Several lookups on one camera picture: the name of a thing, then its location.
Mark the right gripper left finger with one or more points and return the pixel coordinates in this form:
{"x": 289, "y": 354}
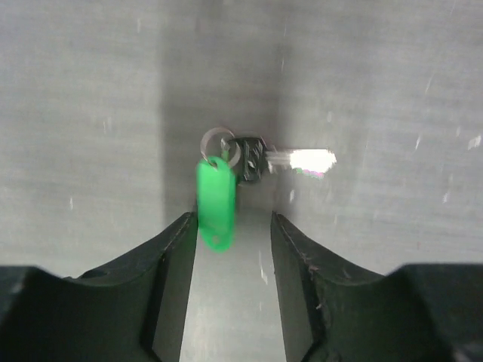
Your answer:
{"x": 132, "y": 308}

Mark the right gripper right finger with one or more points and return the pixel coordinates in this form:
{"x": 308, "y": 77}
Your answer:
{"x": 334, "y": 310}

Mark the green key tag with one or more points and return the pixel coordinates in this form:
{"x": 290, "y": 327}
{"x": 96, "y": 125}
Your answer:
{"x": 229, "y": 161}

